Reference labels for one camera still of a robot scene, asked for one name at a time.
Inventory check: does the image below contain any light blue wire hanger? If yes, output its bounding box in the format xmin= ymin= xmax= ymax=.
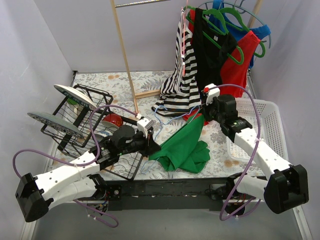
xmin=139 ymin=104 xmax=202 ymax=175

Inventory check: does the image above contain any grey patterned plate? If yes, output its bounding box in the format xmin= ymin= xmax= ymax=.
xmin=27 ymin=111 xmax=84 ymax=138

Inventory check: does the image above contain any black tank top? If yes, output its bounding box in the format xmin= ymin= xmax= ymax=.
xmin=192 ymin=8 xmax=238 ymax=99

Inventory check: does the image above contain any blue white bowl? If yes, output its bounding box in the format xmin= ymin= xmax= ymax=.
xmin=94 ymin=131 xmax=111 ymax=143

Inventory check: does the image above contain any white plastic basket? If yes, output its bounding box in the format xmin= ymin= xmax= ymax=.
xmin=235 ymin=98 xmax=289 ymax=160

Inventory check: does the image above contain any red bowl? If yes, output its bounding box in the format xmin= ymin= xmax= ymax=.
xmin=101 ymin=113 xmax=123 ymax=129

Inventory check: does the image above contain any green hanger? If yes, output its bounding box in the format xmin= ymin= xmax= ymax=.
xmin=219 ymin=7 xmax=266 ymax=58
xmin=183 ymin=5 xmax=245 ymax=66

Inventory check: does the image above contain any blue tank top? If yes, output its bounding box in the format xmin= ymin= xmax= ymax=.
xmin=208 ymin=0 xmax=272 ymax=70

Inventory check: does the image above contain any wooden clothes rack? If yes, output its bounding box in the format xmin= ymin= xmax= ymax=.
xmin=110 ymin=0 xmax=264 ymax=113

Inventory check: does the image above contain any grey round hanger ring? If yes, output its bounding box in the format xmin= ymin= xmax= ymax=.
xmin=197 ymin=0 xmax=274 ymax=53

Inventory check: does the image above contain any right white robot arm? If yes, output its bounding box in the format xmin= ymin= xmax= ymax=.
xmin=203 ymin=94 xmax=309 ymax=214

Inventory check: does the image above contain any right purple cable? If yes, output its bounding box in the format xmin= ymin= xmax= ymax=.
xmin=216 ymin=84 xmax=262 ymax=221

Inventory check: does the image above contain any green tank top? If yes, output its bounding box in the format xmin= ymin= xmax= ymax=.
xmin=148 ymin=114 xmax=210 ymax=174

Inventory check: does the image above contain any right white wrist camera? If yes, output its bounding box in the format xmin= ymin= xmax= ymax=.
xmin=203 ymin=83 xmax=220 ymax=106

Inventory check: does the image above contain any green hanger front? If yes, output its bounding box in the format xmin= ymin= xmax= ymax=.
xmin=183 ymin=5 xmax=245 ymax=66

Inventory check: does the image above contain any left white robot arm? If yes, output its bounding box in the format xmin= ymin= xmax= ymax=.
xmin=15 ymin=125 xmax=161 ymax=223

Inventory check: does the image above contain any pink hanger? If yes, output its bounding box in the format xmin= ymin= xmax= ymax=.
xmin=180 ymin=7 xmax=186 ymax=77

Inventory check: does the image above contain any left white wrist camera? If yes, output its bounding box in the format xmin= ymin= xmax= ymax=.
xmin=136 ymin=117 xmax=154 ymax=138

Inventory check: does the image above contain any black wire dish rack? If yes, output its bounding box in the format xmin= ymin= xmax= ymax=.
xmin=40 ymin=84 xmax=143 ymax=181

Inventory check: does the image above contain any white patterned plate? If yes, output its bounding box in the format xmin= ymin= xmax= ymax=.
xmin=53 ymin=84 xmax=97 ymax=110

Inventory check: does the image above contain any green hanger rear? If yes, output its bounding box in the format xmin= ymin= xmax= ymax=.
xmin=219 ymin=7 xmax=266 ymax=58

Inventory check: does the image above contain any red tank top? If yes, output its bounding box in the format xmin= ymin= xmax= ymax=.
xmin=181 ymin=8 xmax=261 ymax=127

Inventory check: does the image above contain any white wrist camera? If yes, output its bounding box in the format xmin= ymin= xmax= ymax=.
xmin=203 ymin=83 xmax=220 ymax=106
xmin=136 ymin=117 xmax=154 ymax=138

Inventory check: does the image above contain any black white striped top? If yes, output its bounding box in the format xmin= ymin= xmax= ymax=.
xmin=151 ymin=20 xmax=201 ymax=117

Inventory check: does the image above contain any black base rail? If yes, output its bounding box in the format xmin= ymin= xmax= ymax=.
xmin=102 ymin=173 xmax=241 ymax=211

